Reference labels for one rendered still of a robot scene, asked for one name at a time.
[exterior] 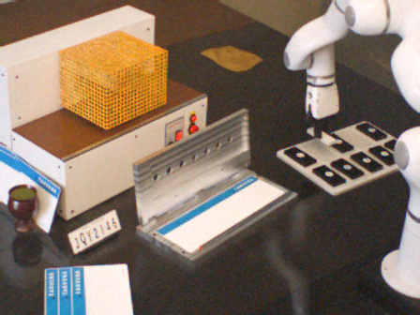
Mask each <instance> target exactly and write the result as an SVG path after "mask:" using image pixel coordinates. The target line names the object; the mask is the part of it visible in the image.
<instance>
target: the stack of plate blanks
mask: <svg viewBox="0 0 420 315"><path fill-rule="evenodd" d="M58 269H59V268H50V269H46V270H45V304H44V307H45V315H58Z"/></svg>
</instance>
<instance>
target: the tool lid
mask: <svg viewBox="0 0 420 315"><path fill-rule="evenodd" d="M229 136H231V140H230V141H229V142H228V138H229ZM217 142H219V147H218V148H217ZM206 148H207V154H205V153H204V151H205V149H206ZM194 154H196V158H195V159H194V160H192V157H193V155H194ZM182 160H184V164H183V165H182V167H181V168H180V166H179V164H180V162H181V161H182ZM243 165H245V166H248V165H250V139H249V124H248V110H247V109H242V110H241V111H239V112H236V113H233V114H232V115H230V116H227V117H226V118H223V119H221V120H220V121H217V122H216V123H214V124H212V125H211V126H207V127H204V128H203V129H201V130H198V131H197V132H194V133H193V134H191V135H188V136H187V137H185V138H184V139H182V140H179V141H178V142H175V143H173V144H170V145H168V146H165V147H164V148H162V149H160V150H158V151H156V152H155V153H153V154H151V155H149V156H146V157H144V158H142V159H140V160H137V161H136V162H135V163H132V170H133V176H134V182H135V194H136V200H137V212H138V218H139V223H140V224H146V223H147V222H148V219H149V218H150V217H153V216H156V217H157V218H158V216H160V215H163V214H164V213H166V212H168V214H167V215H169V214H170V213H172V212H174V211H175V210H177V209H179V208H181V207H182V206H184V201H187V200H188V199H191V198H192V197H193V196H196V191H199V190H200V189H202V190H206V189H208V188H210V187H211V186H213V185H215V186H214V188H216V187H219V186H220V185H222V184H224V183H225V182H227V181H229V176H231V175H232V174H234V173H238V171H239V168H241V167H242V166H243ZM168 168H171V171H170V173H168V174H167V169H168ZM155 174H157V179H156V181H154V176H155Z"/></svg>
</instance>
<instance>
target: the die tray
mask: <svg viewBox="0 0 420 315"><path fill-rule="evenodd" d="M364 123H366V121H364V122H362V123H360V124H364ZM360 124H356V125H353V126H349V127H347V128H343V129H341V130H337V131H335V132H333V133H335V134H336V135H338V136H339V137H340V138H342V140H345V141H346V142H347V143H349V144H351V145H353V150H352V151H348V152H346V153H344V154H341V153H340V152H339V151H338V150H337V149H335V148H334V147H333V146H331V145H329V146H328V145H327V144H324V142H321V141H320V140H318V139H317V138H315V139H313V140H310V141H308V142H302V143H300V144H297V145H295V146H297V148H299V149H301V150H302V151H304V152H306V154H309V155H310V156H312V157H314V158H316V159H317V163H315V164H313V165H310V166H308V167H306V168H304V166H302V165H300V164H299V163H297V162H296V161H294V160H293V159H292V158H289V157H288V156H285V154H283V151H284V150H286V149H283V150H280V151H277V156H278V157H279V158H281V159H282V160H284V161H285V162H286V163H288V164H289V165H291V166H292V167H293V168H295V169H296V170H297V171H299V172H300V173H302V174H303V175H305V176H306V177H308V179H310V180H312V181H313V182H315V183H316V184H318V185H319V186H320V187H322V188H324V189H325V190H326V191H328V192H329V193H331V194H332V195H334V196H337V195H338V194H340V193H344V192H345V191H349V190H351V189H352V188H357V187H358V186H362V185H364V184H367V183H368V182H370V181H374V180H375V179H378V178H381V177H384V176H385V175H387V174H390V173H394V172H396V171H397V170H399V168H398V165H396V164H394V165H390V166H388V165H386V164H385V163H383V162H382V161H381V160H379V159H378V158H376V157H375V156H373V155H372V154H370V153H369V151H368V149H369V148H371V147H375V146H377V145H381V146H382V147H384V143H387V142H389V141H390V140H393V139H395V140H396V138H394V137H392V136H391V135H389V134H387V133H386V134H387V138H385V139H383V140H379V141H377V142H376V141H374V140H372V139H371V138H369V136H368V135H365V134H364V133H362V132H360V130H358V129H356V126H358V125H360ZM384 148H385V149H387V150H388V151H389V152H391V153H392V154H394V152H393V151H391V150H390V149H388V148H387V147H384ZM361 151H363V152H364V153H365V154H367V155H368V156H370V157H371V158H374V160H376V161H378V163H381V164H382V165H383V166H382V170H378V171H376V172H369V171H368V170H366V169H365V168H363V167H362V166H361V165H358V163H356V162H354V161H353V160H352V159H351V158H350V155H352V154H356V153H358V152H361ZM339 158H344V159H345V160H347V161H348V162H350V163H351V164H352V165H354V166H355V167H356V168H358V169H360V170H362V171H363V172H364V173H365V174H364V175H363V176H362V177H358V178H356V179H353V180H352V179H350V177H347V176H346V175H345V174H342V172H339V171H338V170H336V169H335V168H333V167H332V166H331V165H330V163H331V161H334V160H337V159H339ZM321 165H326V166H327V167H328V168H330V169H331V170H334V172H336V173H338V174H340V176H342V177H344V178H345V179H346V183H345V184H341V185H340V186H338V187H331V185H329V184H327V183H326V182H324V180H322V179H321V178H320V177H318V175H316V174H314V173H313V172H312V169H313V168H317V167H319V166H321Z"/></svg>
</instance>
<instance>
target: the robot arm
mask: <svg viewBox="0 0 420 315"><path fill-rule="evenodd" d="M352 30H353V31H354V32H355V33H358V34H361V35H366V36H376V35H383V34H399V35H400V36H401V37H402V39H403V40H402V42H401V43H400V45H398V47H397V49H396V50H395V51H394V53H393V56H392V61H391V68H392V70H393V74H394V76H395V79H396V81H397V85H398V87H399V90H400V92H401V94H402V95H403V96H404V98H405V99H406V101H408V104H410V105H411V106H412V108H413V109H415V110H416V111H418V112H419V113H420V0H333V1H332V3H331V6H330V7H329V9H327V12H326V14H324V15H323V16H321V17H320V18H317V19H316V20H314V21H311V22H309V23H307V24H305V26H303V27H301V28H300V29H299V30H298V31H297V32H295V34H294V35H293V37H291V40H290V41H289V44H288V45H287V48H286V49H285V52H284V57H283V58H284V63H285V66H286V67H287V68H288V69H293V70H298V69H301V70H302V69H307V81H308V86H307V97H306V112H307V115H306V119H305V120H306V121H309V123H311V125H312V126H313V135H314V137H316V138H318V139H322V138H323V132H324V133H326V135H329V136H330V135H331V123H332V122H333V119H334V116H335V114H336V113H337V112H338V89H337V85H336V83H335V41H339V40H340V39H344V38H345V37H346V36H348V35H349V34H350V33H351V31H352ZM311 116H312V118H311ZM322 118H324V121H322V127H320V125H321V119H322ZM315 119H317V121H315ZM394 160H395V162H396V165H397V167H398V168H399V169H400V172H401V173H402V174H403V176H404V178H405V179H407V182H408V183H409V186H410V189H411V197H410V200H409V208H408V211H407V214H406V220H405V223H404V230H403V234H402V236H401V243H400V247H399V249H398V250H396V251H394V252H391V253H390V254H388V255H387V256H386V257H385V258H384V259H383V261H382V266H381V272H382V275H383V278H384V279H385V281H386V282H387V283H388V284H389V285H390V286H391V287H392V288H394V289H395V290H397V291H398V292H400V293H404V294H406V295H409V296H411V297H417V298H420V127H415V128H411V129H409V130H407V131H405V132H404V133H402V135H400V138H398V140H397V142H396V146H395V149H394Z"/></svg>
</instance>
